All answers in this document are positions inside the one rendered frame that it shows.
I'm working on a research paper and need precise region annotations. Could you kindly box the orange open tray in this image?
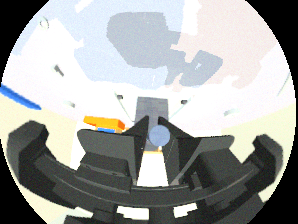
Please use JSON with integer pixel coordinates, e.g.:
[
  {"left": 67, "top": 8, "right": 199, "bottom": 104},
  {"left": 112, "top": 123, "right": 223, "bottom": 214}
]
[{"left": 82, "top": 116, "right": 125, "bottom": 131}]

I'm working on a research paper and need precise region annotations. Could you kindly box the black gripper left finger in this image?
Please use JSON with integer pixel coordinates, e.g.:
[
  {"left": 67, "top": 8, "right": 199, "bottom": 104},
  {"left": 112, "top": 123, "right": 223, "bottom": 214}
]
[{"left": 76, "top": 116, "right": 150, "bottom": 185}]

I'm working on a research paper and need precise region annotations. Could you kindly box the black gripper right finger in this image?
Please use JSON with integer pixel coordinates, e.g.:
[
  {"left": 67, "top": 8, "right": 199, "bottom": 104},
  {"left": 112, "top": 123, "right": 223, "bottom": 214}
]
[{"left": 157, "top": 117, "right": 234, "bottom": 185}]

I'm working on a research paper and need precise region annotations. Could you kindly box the small grey disc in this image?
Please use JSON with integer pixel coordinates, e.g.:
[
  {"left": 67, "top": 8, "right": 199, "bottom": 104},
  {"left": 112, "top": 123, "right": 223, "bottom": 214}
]
[{"left": 61, "top": 100, "right": 76, "bottom": 109}]

